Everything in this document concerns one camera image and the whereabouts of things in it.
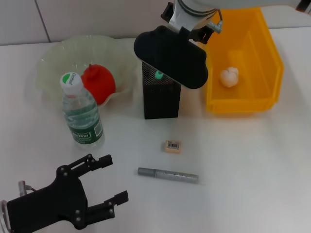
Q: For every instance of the white paper ball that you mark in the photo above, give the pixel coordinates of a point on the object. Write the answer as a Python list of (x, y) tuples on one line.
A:
[(229, 76)]

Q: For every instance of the plain white partition board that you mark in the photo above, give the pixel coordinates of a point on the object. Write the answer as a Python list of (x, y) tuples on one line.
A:
[(109, 17), (17, 19)]

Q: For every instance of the beige eraser with barcode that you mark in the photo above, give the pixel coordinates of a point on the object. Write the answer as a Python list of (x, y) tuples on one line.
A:
[(171, 146)]

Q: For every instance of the yellow plastic storage bin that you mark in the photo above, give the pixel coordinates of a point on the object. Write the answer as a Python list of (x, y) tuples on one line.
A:
[(255, 92)]

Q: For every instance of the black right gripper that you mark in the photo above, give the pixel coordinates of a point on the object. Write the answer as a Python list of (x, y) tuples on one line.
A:
[(170, 55)]

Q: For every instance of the silver glitter marker pen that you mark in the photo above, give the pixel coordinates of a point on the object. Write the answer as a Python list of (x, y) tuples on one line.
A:
[(175, 176)]

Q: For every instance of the clear water bottle green label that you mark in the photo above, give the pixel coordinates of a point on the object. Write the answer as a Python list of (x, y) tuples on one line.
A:
[(82, 121)]

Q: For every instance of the black mesh pen holder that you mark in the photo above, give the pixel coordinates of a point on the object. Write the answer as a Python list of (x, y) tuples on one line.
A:
[(161, 104)]

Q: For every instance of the translucent wavy fruit bowl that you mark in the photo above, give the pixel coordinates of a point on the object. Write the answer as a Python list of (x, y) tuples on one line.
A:
[(104, 51)]

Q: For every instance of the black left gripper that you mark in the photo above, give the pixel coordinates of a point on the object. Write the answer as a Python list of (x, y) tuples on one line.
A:
[(48, 204)]

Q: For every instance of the red-orange toy orange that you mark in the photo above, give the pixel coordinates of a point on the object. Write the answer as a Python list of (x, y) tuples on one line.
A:
[(102, 85)]

